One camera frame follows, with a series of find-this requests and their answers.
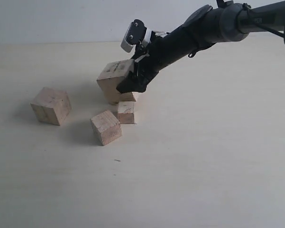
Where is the second largest wooden cube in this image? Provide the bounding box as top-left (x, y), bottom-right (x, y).
top-left (30, 87), bottom-right (72, 126)

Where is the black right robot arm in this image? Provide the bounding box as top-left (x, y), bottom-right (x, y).
top-left (116, 0), bottom-right (285, 94)

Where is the third largest wooden cube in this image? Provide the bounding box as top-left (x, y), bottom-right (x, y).
top-left (90, 110), bottom-right (122, 146)

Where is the smallest wooden cube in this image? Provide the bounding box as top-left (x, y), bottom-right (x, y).
top-left (117, 101), bottom-right (136, 124)

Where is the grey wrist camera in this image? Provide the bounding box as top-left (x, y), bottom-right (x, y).
top-left (120, 19), bottom-right (155, 53)

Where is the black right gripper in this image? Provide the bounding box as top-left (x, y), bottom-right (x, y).
top-left (116, 35), bottom-right (178, 94)

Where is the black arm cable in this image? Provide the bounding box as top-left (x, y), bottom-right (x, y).
top-left (234, 2), bottom-right (285, 46)

